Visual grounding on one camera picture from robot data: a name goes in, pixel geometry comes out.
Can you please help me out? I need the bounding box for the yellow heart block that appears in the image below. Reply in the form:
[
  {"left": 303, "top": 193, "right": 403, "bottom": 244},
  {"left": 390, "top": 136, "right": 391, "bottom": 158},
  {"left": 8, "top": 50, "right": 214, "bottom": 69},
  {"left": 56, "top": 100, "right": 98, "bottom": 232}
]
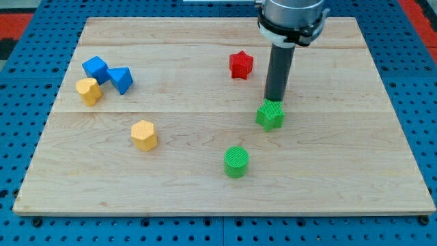
[{"left": 76, "top": 78, "right": 102, "bottom": 107}]

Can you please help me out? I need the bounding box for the yellow hexagon block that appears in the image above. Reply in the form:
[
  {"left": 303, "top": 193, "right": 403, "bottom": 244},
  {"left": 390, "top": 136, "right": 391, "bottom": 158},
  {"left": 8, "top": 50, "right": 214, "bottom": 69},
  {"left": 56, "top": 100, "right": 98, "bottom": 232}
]
[{"left": 131, "top": 120, "right": 158, "bottom": 152}]

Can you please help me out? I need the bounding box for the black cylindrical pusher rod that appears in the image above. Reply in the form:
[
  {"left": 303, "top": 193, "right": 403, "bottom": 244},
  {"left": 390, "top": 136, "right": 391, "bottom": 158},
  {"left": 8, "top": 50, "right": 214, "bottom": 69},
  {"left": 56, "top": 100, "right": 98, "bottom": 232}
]
[{"left": 264, "top": 44, "right": 295, "bottom": 102}]

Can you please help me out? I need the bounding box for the wooden board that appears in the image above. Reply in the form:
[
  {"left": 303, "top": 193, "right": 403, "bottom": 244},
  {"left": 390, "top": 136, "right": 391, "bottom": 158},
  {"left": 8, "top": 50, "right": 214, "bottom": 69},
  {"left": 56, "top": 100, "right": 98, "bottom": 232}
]
[{"left": 13, "top": 17, "right": 436, "bottom": 217}]

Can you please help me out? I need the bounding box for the blue cube block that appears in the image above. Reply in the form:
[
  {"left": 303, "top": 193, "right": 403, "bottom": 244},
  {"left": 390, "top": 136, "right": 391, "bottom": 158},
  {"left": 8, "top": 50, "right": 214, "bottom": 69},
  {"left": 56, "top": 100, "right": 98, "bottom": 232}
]
[{"left": 82, "top": 56, "right": 110, "bottom": 85}]

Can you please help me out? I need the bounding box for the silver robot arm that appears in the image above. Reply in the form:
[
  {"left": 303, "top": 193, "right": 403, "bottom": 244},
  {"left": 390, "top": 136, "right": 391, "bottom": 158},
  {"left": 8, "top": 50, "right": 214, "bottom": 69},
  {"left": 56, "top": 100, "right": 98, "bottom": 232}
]
[{"left": 257, "top": 0, "right": 330, "bottom": 49}]

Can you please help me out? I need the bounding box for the blue triangle block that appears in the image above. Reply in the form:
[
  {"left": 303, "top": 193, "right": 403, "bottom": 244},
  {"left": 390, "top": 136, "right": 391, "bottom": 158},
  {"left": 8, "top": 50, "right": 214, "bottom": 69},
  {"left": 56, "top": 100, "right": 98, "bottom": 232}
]
[{"left": 107, "top": 67, "right": 133, "bottom": 95}]

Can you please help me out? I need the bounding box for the green star block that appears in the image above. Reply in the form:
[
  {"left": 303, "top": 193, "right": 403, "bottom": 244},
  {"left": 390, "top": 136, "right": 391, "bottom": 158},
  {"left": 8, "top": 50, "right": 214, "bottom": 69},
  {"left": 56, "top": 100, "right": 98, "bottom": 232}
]
[{"left": 255, "top": 98, "right": 285, "bottom": 132}]

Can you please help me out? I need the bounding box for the green cylinder block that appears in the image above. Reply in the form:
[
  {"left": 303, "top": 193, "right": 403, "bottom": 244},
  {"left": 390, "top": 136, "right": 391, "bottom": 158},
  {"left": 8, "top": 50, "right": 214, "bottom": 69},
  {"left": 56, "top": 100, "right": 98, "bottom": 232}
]
[{"left": 224, "top": 146, "right": 249, "bottom": 178}]

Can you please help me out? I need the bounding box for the red star block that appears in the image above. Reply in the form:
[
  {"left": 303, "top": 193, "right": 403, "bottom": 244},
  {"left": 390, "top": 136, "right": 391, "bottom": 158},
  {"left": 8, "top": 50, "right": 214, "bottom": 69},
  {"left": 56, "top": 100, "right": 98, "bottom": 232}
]
[{"left": 229, "top": 51, "right": 254, "bottom": 80}]

